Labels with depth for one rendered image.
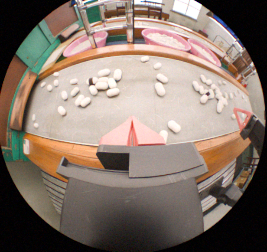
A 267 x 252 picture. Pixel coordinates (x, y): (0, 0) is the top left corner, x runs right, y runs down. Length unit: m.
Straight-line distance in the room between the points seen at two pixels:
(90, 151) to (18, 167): 1.40
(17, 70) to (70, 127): 0.50
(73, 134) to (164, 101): 0.26
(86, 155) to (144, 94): 0.20
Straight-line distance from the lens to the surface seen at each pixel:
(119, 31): 0.64
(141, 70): 0.28
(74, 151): 0.23
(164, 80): 0.25
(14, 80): 0.61
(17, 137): 0.58
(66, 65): 0.44
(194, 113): 0.27
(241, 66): 5.03
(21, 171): 1.56
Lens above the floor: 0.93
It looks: 77 degrees down
